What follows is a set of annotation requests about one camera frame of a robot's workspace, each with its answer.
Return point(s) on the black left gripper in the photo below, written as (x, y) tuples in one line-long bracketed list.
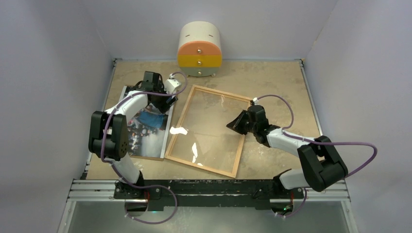
[(163, 106)]

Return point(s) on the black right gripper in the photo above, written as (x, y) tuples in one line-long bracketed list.
[(236, 124)]

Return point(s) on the printed photo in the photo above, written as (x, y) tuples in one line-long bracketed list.
[(147, 132)]

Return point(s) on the clear acrylic frame pane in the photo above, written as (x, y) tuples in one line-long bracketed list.
[(209, 135)]

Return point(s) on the wooden picture frame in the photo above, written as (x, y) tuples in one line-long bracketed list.
[(239, 151)]

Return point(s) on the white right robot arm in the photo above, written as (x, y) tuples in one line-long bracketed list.
[(321, 164)]

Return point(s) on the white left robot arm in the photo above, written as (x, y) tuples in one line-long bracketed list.
[(148, 102)]

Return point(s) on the round three-drawer mini cabinet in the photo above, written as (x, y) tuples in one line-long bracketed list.
[(199, 50)]

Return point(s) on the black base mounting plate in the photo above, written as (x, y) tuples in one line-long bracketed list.
[(263, 194)]

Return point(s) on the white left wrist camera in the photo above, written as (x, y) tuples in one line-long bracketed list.
[(171, 86)]

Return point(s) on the aluminium extrusion rail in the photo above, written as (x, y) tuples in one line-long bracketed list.
[(103, 190)]

